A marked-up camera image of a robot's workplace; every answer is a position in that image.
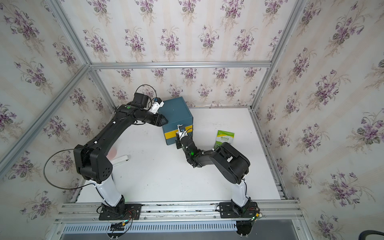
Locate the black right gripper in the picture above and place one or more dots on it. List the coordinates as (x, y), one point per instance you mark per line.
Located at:
(177, 141)

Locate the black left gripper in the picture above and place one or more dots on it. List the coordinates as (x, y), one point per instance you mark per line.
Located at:
(157, 118)

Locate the yellow drawer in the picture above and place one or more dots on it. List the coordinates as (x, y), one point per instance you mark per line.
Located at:
(172, 134)

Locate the teal drawer cabinet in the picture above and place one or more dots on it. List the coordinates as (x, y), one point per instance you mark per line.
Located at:
(176, 112)

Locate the green seed bag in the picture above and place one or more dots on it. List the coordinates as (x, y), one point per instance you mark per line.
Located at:
(223, 137)

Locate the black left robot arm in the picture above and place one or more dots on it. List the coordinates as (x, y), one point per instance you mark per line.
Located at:
(91, 159)

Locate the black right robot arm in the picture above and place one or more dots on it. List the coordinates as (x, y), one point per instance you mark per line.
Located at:
(233, 165)

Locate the white marker pen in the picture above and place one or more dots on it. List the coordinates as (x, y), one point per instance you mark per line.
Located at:
(120, 160)

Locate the pink round sticker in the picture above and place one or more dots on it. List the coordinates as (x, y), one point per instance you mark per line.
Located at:
(112, 154)

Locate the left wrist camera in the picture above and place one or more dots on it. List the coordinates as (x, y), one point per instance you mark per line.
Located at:
(157, 103)

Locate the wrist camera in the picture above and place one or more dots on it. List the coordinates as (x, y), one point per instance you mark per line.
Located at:
(157, 103)
(181, 128)

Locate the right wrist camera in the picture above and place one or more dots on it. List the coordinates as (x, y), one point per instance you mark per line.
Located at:
(181, 128)

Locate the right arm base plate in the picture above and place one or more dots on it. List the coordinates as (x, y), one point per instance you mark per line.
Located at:
(229, 210)

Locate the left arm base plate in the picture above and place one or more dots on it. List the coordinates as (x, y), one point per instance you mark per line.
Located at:
(120, 211)

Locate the aluminium mounting rail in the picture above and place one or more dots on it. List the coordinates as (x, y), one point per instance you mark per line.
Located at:
(173, 217)

